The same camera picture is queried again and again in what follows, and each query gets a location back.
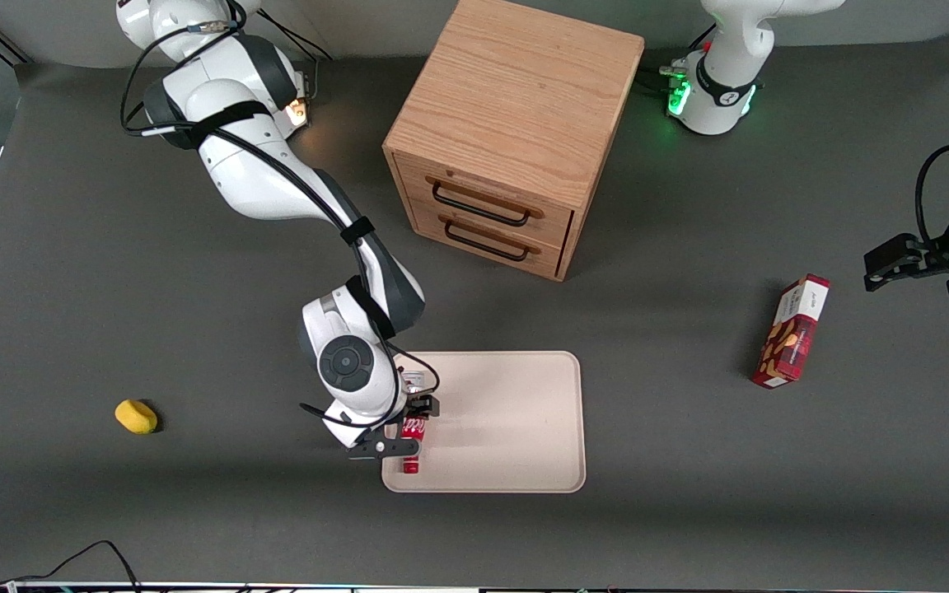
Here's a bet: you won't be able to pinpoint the black cable on table edge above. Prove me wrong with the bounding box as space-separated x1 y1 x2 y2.
0 539 143 593

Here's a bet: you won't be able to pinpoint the black base cables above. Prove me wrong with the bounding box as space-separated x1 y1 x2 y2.
638 23 719 93
259 8 337 63

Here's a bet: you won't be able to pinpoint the black left base cables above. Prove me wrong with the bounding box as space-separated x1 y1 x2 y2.
638 23 719 93

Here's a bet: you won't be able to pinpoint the yellow sponge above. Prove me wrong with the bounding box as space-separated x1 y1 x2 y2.
115 399 158 435

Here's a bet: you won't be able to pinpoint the beige plastic tray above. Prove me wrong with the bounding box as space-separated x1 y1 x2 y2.
381 351 587 494

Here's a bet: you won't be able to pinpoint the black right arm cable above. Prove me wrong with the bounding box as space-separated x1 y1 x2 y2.
119 0 442 432

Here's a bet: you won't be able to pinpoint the wooden drawer with long handle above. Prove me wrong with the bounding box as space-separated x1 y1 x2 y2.
396 152 575 249

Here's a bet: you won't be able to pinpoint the long black drawer handle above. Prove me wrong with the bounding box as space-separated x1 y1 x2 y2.
432 181 531 227

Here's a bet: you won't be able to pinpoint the black right base cables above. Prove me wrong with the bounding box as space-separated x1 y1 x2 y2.
259 8 337 63

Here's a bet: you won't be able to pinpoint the short black drawer handle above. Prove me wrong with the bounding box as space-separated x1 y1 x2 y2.
444 218 531 263

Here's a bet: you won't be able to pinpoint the red cookie box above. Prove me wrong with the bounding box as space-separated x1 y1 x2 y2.
752 273 831 390

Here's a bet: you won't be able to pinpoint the wooden drawer with short handle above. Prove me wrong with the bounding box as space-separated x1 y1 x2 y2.
409 202 566 278

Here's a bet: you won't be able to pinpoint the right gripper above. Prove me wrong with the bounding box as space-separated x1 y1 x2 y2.
330 395 441 451

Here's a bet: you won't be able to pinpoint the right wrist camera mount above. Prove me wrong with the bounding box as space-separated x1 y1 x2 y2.
348 437 423 461

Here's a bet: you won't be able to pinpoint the wooden drawer cabinet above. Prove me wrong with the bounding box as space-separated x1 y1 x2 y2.
382 0 646 282

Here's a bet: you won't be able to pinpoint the red coke bottle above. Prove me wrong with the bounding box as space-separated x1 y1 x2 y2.
400 372 430 476

